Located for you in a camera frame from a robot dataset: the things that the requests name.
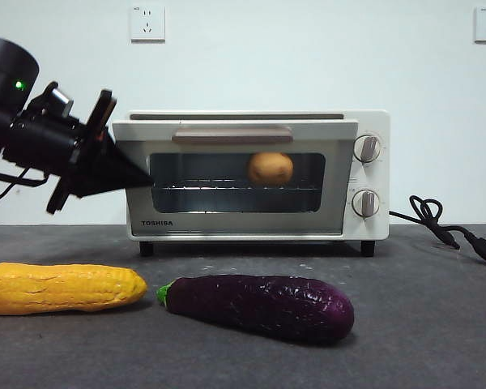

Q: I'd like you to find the glass oven door beige handle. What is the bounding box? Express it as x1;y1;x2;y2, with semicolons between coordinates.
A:
112;120;360;238

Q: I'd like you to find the brown potato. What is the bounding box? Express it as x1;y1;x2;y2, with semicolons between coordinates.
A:
247;152;295;187

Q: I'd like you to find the beige oven temperature knob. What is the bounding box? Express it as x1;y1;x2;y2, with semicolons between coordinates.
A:
354;135;382;163

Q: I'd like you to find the beige oven timer knob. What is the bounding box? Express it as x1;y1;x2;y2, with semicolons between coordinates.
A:
351;189;381;219

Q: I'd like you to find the white Toshiba toaster oven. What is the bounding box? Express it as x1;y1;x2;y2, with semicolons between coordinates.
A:
125;109;391;257

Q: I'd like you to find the yellow corn cob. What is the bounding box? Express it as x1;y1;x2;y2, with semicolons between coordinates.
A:
0;262;149;316

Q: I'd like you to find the purple eggplant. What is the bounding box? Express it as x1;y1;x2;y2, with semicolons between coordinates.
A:
156;274;356;345

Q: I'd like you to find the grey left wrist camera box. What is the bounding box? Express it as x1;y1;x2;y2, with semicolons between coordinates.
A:
43;82;75;119

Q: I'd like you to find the metal wire oven rack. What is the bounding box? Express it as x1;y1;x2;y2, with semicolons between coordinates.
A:
153;184;322;191

